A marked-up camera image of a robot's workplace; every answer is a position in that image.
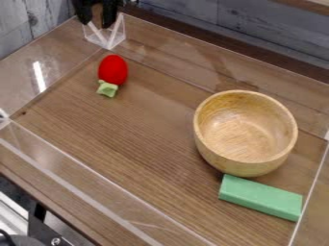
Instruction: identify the green rectangular sponge block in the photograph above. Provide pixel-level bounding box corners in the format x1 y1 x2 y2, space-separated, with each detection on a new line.
218 174 302 222

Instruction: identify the red felt strawberry toy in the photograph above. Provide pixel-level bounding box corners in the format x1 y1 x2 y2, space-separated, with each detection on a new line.
96 55 128 98

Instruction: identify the clear acrylic front wall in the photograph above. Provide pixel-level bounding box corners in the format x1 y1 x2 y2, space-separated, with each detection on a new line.
0 109 214 246

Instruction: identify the black cable under table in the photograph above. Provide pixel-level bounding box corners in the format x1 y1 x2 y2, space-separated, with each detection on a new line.
0 228 17 246

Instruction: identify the light wooden bowl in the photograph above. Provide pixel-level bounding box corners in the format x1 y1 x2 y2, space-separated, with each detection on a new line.
192 89 298 177

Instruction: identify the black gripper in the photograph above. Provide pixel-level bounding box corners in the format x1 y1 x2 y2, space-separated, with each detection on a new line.
71 0 124 29

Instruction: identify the clear acrylic corner bracket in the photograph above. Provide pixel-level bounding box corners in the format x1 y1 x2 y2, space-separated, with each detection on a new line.
81 13 125 50

